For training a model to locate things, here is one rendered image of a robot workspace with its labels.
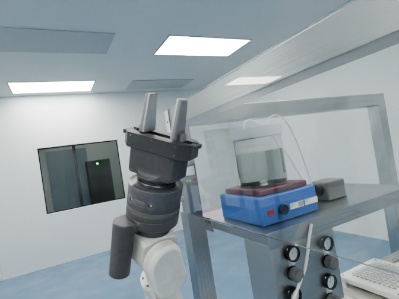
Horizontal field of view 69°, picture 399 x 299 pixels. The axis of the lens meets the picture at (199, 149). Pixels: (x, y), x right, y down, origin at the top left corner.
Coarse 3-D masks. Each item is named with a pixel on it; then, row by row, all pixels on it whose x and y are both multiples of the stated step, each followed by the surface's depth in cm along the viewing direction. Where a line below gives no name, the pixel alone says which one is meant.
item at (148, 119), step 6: (150, 96) 44; (156, 96) 45; (144, 102) 44; (150, 102) 44; (156, 102) 46; (144, 108) 44; (150, 108) 44; (156, 108) 46; (144, 114) 44; (150, 114) 45; (144, 120) 44; (150, 120) 45; (144, 126) 44; (150, 126) 46
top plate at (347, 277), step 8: (360, 264) 125; (344, 272) 120; (344, 280) 116; (352, 280) 113; (360, 280) 112; (368, 280) 111; (368, 288) 107; (376, 288) 104; (384, 288) 103; (384, 296) 102; (392, 296) 99
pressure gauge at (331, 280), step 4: (324, 276) 74; (328, 276) 73; (332, 276) 74; (324, 280) 74; (328, 280) 73; (332, 280) 74; (336, 280) 75; (324, 284) 74; (328, 284) 73; (332, 284) 74; (336, 284) 74; (328, 288) 73; (332, 288) 74
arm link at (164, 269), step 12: (168, 240) 47; (156, 252) 45; (168, 252) 45; (180, 252) 48; (144, 264) 45; (156, 264) 44; (168, 264) 46; (180, 264) 48; (144, 276) 54; (156, 276) 45; (168, 276) 47; (180, 276) 49; (144, 288) 52; (156, 288) 46; (168, 288) 48
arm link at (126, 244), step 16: (128, 224) 44; (144, 224) 44; (160, 224) 45; (176, 224) 48; (112, 240) 45; (128, 240) 45; (144, 240) 46; (160, 240) 47; (176, 240) 49; (112, 256) 45; (128, 256) 46; (144, 256) 46; (112, 272) 46; (128, 272) 47
